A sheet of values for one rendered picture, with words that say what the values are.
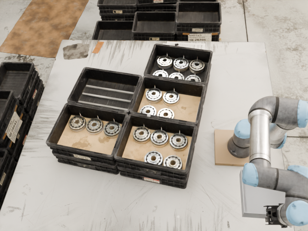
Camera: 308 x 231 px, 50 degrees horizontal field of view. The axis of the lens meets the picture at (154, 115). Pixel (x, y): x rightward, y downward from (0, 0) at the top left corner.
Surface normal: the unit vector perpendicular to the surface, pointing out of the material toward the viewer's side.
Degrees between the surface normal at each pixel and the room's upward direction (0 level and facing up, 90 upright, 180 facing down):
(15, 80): 0
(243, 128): 7
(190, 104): 0
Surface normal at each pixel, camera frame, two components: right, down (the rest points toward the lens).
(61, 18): -0.05, -0.58
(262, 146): 0.09, -0.75
